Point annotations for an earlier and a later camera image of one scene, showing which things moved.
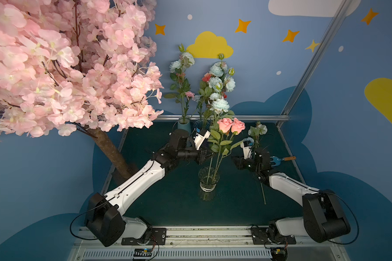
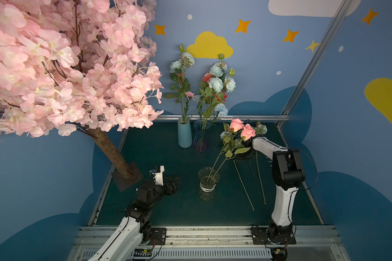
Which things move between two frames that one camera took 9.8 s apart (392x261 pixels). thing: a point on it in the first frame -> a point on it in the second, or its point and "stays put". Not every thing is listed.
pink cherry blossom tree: x=69 y=66 stays put
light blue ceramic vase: x=184 y=123 stays put
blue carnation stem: x=250 y=138 -> x=224 y=135
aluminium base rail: x=222 y=243 stays put
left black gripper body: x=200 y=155 -> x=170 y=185
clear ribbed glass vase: x=208 y=176 stays put
